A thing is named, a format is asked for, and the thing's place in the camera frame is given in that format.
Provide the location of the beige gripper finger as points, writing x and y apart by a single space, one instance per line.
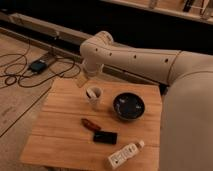
81 80

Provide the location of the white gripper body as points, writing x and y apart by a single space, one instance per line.
91 69

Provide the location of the dark ceramic bowl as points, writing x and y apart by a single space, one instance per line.
128 106

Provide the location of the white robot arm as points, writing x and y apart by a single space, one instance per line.
186 137

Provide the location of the white cup with utensil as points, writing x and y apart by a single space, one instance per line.
94 95

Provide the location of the black power adapter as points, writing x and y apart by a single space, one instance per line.
42 63

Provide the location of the wooden table board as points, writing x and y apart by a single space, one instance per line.
58 139

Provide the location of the long wooden beam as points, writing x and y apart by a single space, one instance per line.
50 31

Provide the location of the black rectangular box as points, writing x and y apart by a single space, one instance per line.
105 137

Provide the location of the white plastic bottle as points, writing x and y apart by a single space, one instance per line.
127 152

